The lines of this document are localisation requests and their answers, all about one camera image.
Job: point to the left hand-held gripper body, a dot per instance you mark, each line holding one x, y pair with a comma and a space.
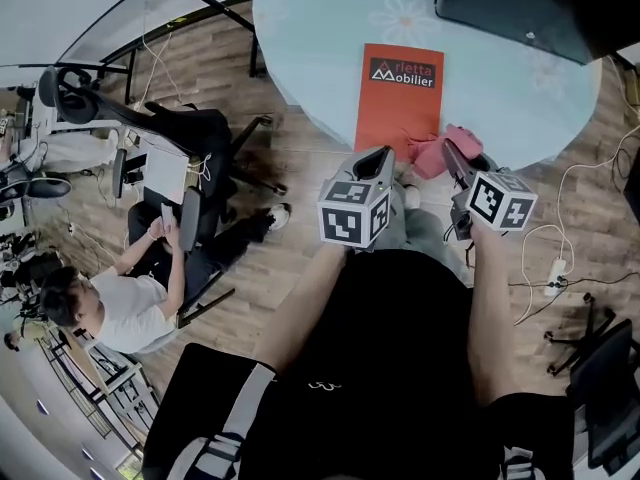
350, 208

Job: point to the smartphone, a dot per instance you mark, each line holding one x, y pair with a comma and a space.
168, 217

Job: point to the black office chair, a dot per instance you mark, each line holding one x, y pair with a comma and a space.
605, 368
185, 123

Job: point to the person's white shoe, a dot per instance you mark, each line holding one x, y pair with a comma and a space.
413, 195

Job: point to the person's right forearm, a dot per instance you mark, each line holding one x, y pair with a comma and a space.
492, 318

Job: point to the person's black shirt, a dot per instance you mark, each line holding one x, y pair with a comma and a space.
400, 348

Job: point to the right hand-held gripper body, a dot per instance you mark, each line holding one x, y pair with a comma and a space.
500, 200

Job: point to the person's left forearm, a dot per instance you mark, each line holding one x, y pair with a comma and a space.
300, 308

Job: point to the red printed folder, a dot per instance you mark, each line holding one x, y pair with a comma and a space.
400, 113

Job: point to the pink cloth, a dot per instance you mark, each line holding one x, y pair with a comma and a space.
430, 160

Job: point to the white laptop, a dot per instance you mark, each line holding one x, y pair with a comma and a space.
167, 173

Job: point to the person's grey trousers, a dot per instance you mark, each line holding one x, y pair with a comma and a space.
425, 228

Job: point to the black mini fridge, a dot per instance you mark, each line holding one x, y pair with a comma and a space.
525, 3

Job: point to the white power strip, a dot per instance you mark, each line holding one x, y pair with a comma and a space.
556, 275

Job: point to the round table with light tablecloth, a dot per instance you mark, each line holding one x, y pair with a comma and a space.
320, 43

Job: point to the whiteboard on black stand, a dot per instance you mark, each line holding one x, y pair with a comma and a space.
75, 13

